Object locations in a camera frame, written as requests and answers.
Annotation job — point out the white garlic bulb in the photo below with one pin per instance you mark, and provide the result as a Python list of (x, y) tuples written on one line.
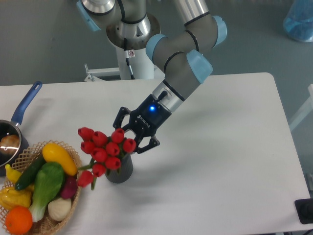
[(58, 209)]

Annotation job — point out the green bok choy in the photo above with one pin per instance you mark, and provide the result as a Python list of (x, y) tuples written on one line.
[(48, 183)]

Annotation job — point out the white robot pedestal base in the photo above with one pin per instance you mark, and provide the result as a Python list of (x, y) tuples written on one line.
[(130, 42)]

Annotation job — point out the blue translucent plastic bag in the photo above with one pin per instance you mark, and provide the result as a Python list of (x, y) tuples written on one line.
[(298, 23)]

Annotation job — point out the red tulip bouquet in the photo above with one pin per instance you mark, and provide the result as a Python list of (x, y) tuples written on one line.
[(106, 153)]

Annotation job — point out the black device at edge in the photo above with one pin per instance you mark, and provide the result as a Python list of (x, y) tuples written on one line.
[(304, 208)]

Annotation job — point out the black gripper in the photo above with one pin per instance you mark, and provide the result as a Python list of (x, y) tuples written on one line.
[(144, 121)]

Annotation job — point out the yellow banana pepper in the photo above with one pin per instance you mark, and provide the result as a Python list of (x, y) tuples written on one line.
[(12, 174)]

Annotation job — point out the yellow squash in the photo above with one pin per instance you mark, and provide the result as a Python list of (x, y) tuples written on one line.
[(53, 152)]

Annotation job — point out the dark green cucumber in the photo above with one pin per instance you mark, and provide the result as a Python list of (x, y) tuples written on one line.
[(30, 173)]

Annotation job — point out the browned bread in pan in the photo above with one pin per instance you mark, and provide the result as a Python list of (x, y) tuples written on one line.
[(9, 145)]

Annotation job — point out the white frame at right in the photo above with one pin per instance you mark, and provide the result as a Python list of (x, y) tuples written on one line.
[(303, 111)]

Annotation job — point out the dark grey ribbed vase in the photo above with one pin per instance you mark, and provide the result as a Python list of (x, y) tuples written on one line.
[(123, 173)]

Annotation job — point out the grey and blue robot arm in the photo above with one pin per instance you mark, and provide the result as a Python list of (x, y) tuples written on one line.
[(181, 58)]

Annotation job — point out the orange fruit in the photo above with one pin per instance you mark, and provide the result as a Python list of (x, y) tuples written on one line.
[(19, 220)]

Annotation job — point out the blue handled saucepan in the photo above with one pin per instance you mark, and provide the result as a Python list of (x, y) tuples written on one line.
[(11, 127)]

